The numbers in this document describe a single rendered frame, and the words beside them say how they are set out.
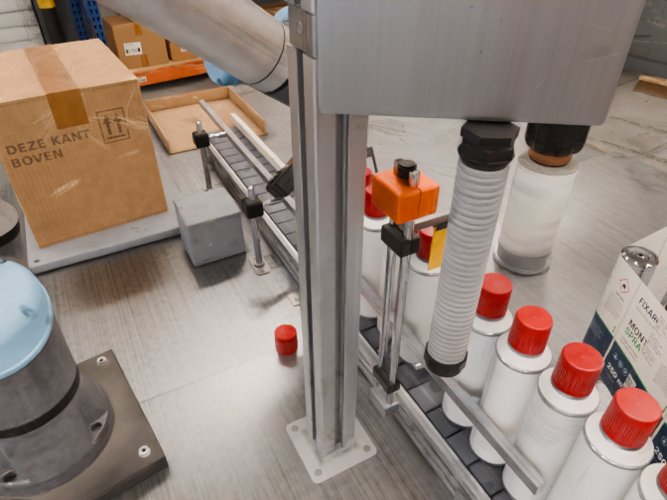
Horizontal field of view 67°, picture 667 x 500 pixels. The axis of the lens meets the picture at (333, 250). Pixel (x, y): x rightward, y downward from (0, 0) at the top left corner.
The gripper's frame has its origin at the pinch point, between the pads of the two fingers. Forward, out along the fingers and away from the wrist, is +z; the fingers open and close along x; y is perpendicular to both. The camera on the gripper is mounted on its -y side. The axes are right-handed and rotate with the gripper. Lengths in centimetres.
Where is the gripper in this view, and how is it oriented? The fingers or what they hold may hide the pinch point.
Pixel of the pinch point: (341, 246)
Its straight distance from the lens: 78.9
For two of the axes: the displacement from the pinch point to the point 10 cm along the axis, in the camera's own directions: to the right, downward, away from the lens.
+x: -4.0, -0.6, 9.1
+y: 8.8, -2.9, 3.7
